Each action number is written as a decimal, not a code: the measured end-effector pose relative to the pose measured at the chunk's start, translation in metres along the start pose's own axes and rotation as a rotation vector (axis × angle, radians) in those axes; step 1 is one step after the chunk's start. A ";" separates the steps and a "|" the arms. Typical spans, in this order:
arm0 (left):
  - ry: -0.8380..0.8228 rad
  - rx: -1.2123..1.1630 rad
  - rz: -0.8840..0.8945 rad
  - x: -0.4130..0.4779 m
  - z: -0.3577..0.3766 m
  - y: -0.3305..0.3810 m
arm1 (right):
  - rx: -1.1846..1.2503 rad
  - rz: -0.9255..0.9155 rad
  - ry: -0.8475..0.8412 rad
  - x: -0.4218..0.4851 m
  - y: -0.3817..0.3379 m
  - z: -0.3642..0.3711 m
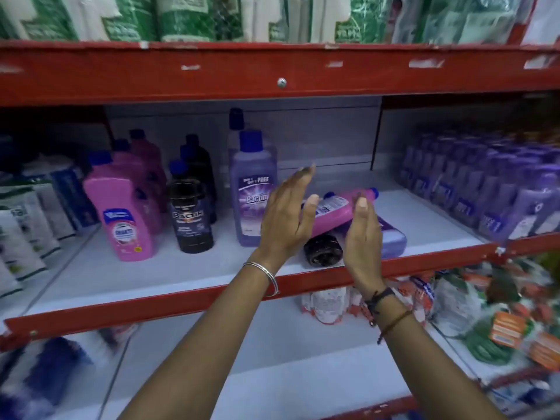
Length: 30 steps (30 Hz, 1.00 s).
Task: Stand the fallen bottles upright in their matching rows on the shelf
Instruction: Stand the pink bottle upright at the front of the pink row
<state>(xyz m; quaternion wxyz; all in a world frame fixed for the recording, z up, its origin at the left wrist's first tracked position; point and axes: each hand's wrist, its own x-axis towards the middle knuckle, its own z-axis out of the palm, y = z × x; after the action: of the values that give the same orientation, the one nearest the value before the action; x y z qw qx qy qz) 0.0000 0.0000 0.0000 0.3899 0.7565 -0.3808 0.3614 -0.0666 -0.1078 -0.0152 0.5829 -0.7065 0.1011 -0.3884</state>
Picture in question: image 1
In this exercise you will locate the person's right hand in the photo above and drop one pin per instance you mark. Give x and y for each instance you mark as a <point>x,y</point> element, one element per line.
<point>365,253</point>

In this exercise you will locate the person's left hand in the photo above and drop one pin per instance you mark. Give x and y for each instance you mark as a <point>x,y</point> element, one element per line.
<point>282,223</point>

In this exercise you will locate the person's right fingers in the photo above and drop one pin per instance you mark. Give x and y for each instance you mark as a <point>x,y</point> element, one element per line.
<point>363,216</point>

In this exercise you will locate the person's left thumb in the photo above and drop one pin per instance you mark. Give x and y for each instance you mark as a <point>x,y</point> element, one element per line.
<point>311,212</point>

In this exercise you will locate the person's right forearm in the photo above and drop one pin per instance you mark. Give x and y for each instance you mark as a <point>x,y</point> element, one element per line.
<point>420,363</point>

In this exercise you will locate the person's left forearm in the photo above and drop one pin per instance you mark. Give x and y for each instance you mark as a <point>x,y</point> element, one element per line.
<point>210,349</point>

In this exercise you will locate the small pink bottle blue cap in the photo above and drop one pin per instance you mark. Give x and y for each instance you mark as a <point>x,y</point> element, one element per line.
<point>334,209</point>

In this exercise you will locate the purple cleaner bottle blue cap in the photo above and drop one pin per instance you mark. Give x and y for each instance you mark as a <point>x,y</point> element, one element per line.
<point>391,240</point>
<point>235,126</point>
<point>251,188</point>

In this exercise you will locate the black cleaner bottle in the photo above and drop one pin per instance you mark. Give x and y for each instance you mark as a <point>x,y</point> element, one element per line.
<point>323,251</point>
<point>202,168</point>
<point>189,214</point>
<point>196,143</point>

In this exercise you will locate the silver bangle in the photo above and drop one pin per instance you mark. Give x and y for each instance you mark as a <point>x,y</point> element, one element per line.
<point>272,279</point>

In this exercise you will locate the black wristband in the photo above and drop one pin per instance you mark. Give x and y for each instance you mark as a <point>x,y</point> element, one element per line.
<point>379,297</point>

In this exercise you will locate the pile of white red packets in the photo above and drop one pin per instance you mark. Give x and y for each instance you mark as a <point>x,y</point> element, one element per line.
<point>328,304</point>

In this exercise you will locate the row of packed purple bottles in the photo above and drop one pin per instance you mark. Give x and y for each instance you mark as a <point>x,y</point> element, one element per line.
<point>481,188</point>

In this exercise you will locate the red metal shelf beam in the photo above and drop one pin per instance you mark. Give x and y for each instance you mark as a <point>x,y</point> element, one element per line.
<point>175,304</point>
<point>245,74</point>

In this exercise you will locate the pile of green orange packets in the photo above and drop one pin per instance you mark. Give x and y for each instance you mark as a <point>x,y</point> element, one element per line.
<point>494,310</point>

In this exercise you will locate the large pink bottle blue cap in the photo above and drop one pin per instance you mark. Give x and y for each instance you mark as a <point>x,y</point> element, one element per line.
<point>138,170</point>
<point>146,148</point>
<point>118,214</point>

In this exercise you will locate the row of green white packets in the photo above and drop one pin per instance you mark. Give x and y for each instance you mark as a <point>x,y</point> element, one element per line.
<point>280,17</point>

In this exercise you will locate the row of white pouch packets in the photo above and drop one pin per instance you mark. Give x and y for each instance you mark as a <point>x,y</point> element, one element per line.
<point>30,227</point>

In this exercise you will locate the pile of blue white packets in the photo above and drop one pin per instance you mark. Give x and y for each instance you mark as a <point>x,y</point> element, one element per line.
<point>39,376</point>

